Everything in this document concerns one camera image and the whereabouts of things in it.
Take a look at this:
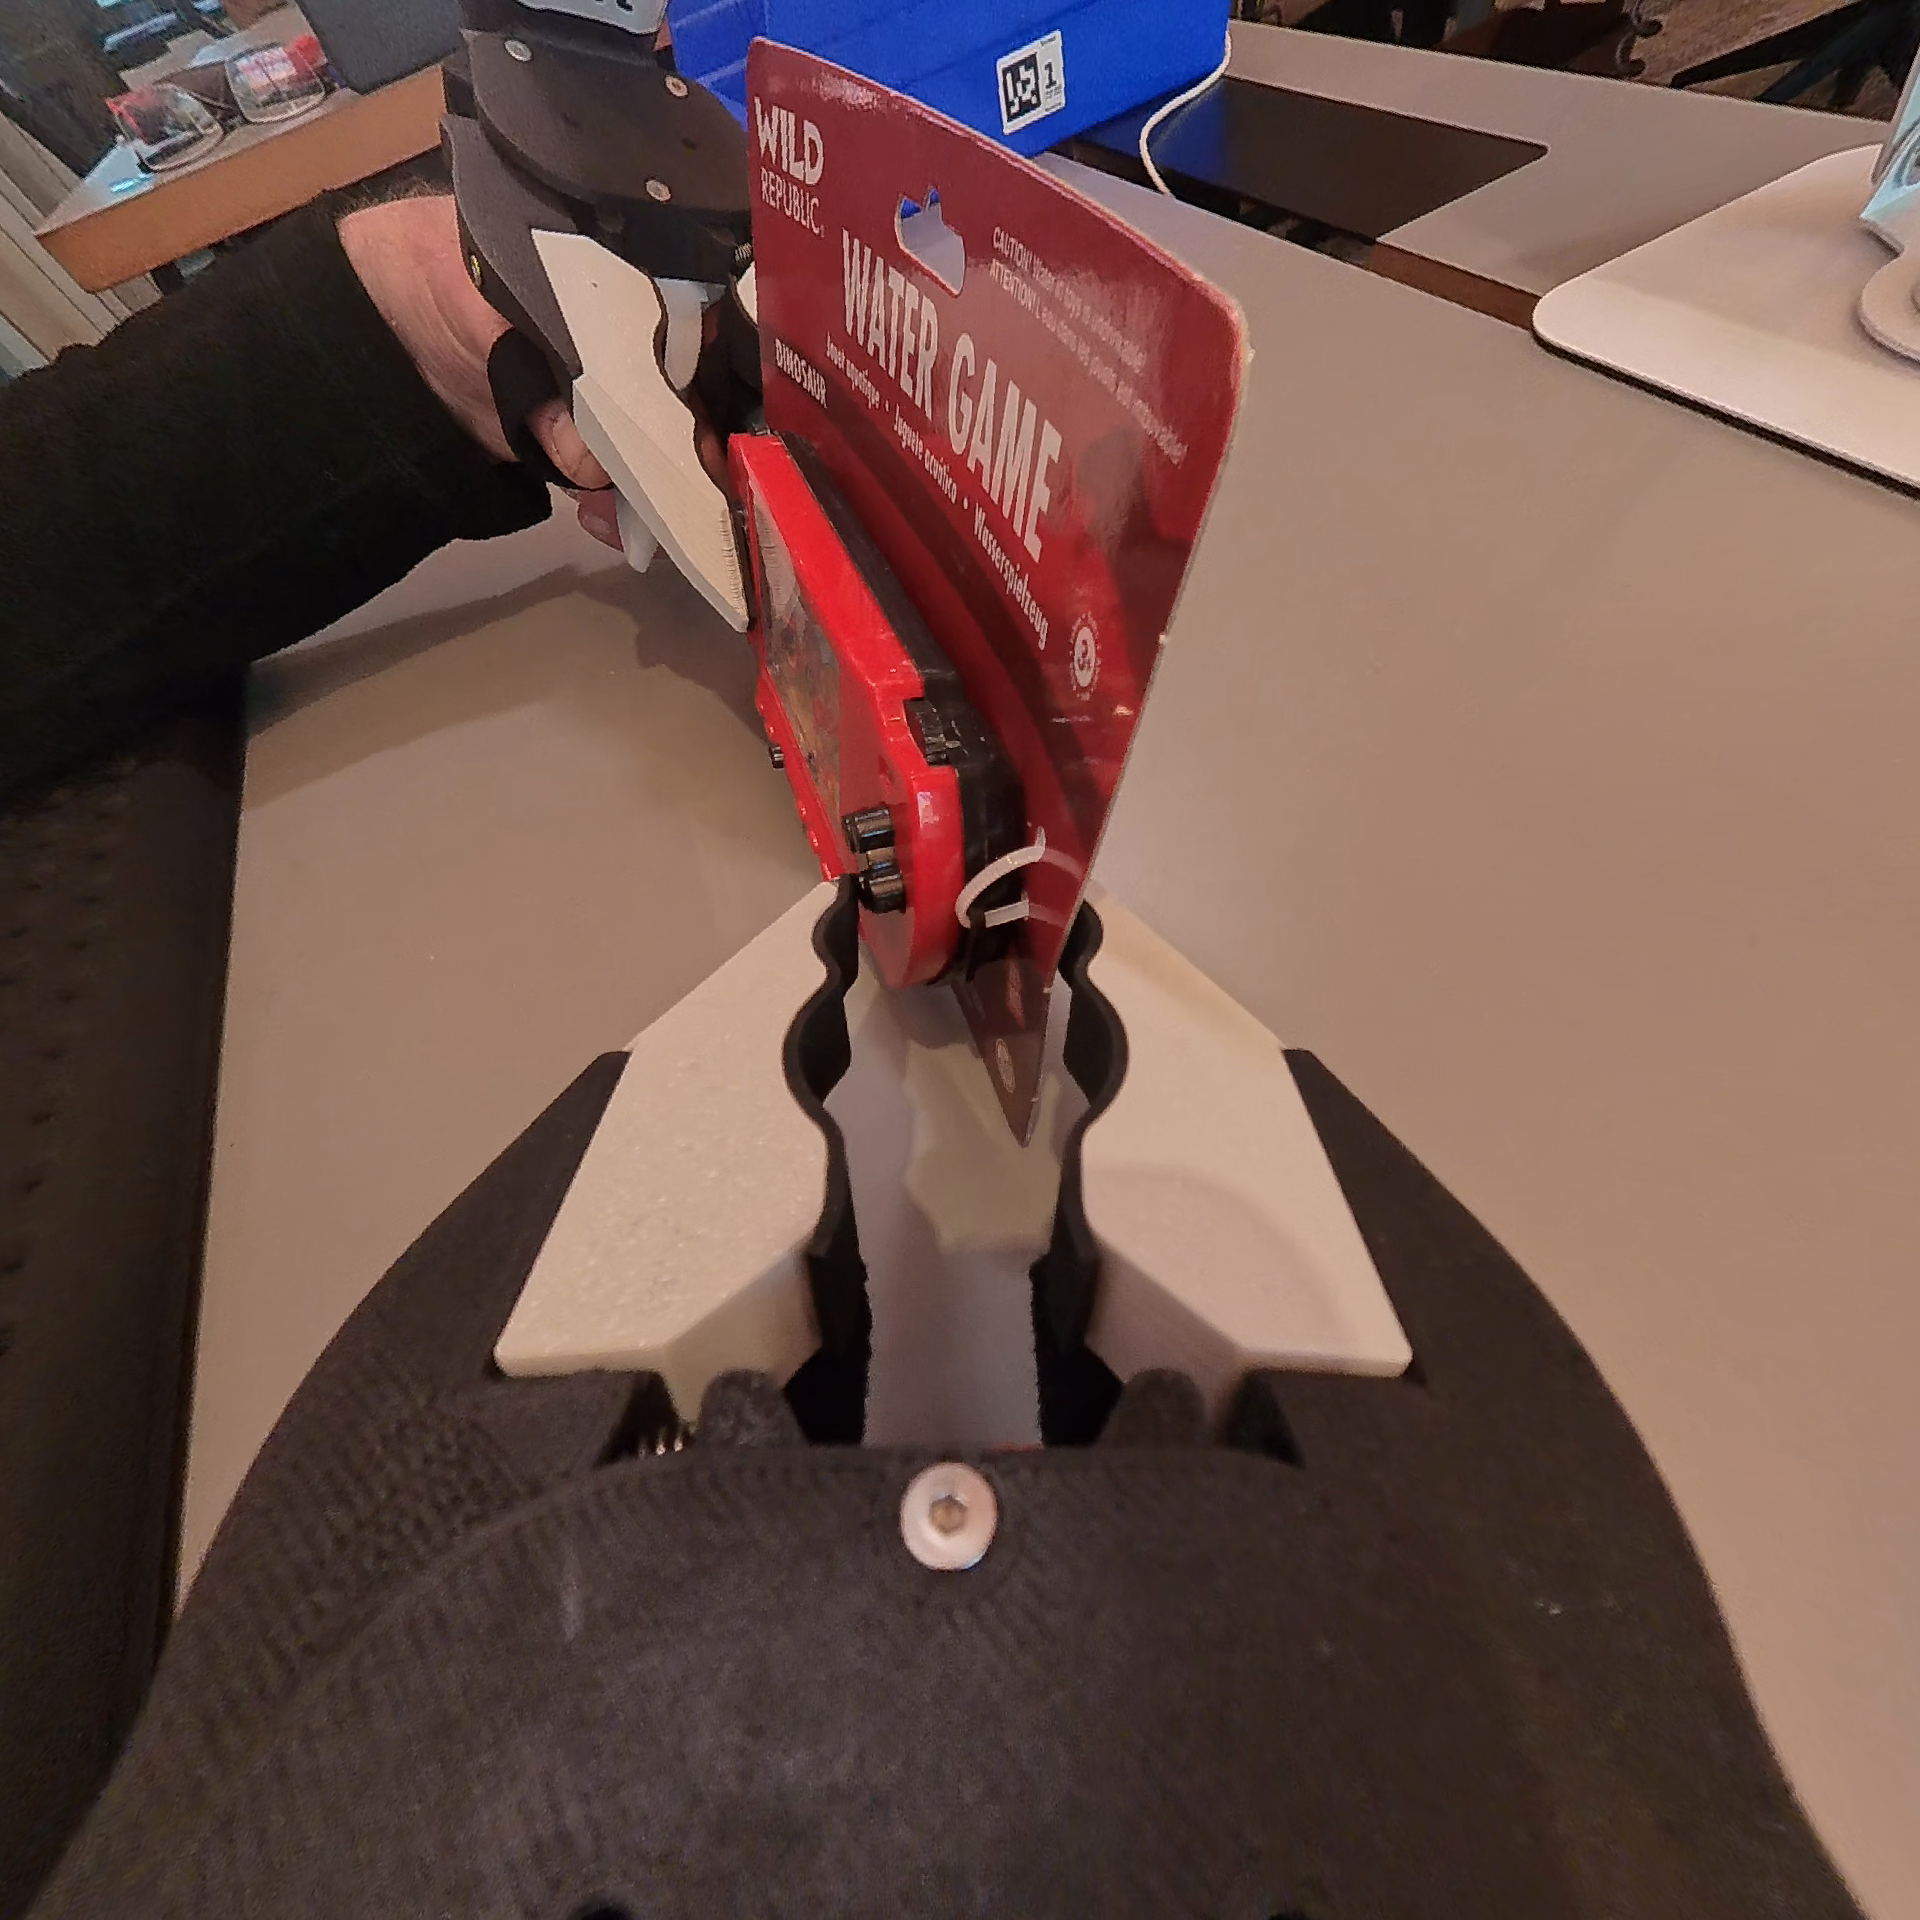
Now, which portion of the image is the black desk mat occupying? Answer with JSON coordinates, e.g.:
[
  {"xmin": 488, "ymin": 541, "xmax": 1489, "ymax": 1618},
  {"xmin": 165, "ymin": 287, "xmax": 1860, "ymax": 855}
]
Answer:
[{"xmin": 1069, "ymin": 66, "xmax": 1552, "ymax": 252}]

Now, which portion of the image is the person's left hand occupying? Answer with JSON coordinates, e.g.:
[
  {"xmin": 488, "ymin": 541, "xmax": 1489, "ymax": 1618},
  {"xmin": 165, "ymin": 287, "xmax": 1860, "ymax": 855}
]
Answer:
[{"xmin": 339, "ymin": 196, "xmax": 635, "ymax": 548}]

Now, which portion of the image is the white cable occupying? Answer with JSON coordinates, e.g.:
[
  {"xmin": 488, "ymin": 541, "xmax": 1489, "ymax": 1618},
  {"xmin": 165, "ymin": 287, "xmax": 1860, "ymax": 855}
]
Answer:
[{"xmin": 1136, "ymin": 20, "xmax": 1235, "ymax": 198}]

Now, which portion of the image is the person's left forearm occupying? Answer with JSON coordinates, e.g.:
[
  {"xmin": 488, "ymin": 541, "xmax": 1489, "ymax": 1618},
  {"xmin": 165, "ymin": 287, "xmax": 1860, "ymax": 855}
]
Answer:
[{"xmin": 0, "ymin": 196, "xmax": 557, "ymax": 802}]

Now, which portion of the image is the blue bin with tag sticker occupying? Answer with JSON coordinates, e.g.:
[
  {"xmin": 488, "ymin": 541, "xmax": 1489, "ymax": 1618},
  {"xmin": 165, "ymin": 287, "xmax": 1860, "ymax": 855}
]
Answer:
[{"xmin": 666, "ymin": 0, "xmax": 1235, "ymax": 153}]

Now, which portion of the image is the red handheld toy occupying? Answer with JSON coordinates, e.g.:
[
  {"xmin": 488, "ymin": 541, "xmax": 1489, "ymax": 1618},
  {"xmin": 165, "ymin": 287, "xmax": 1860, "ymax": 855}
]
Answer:
[{"xmin": 727, "ymin": 39, "xmax": 1252, "ymax": 1149}]

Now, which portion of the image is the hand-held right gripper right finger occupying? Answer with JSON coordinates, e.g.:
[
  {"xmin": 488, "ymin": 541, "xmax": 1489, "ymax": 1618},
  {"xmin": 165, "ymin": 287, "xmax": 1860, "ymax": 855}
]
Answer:
[{"xmin": 1034, "ymin": 884, "xmax": 1415, "ymax": 1446}]

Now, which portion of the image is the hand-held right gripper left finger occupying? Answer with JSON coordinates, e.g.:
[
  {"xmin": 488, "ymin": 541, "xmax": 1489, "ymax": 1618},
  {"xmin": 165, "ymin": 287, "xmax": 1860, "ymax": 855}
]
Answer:
[{"xmin": 492, "ymin": 875, "xmax": 878, "ymax": 1446}]

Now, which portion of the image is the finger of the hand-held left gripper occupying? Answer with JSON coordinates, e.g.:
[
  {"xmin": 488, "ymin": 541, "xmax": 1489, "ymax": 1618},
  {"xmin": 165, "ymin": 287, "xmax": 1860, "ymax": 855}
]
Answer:
[
  {"xmin": 534, "ymin": 228, "xmax": 752, "ymax": 635},
  {"xmin": 659, "ymin": 228, "xmax": 764, "ymax": 444}
]

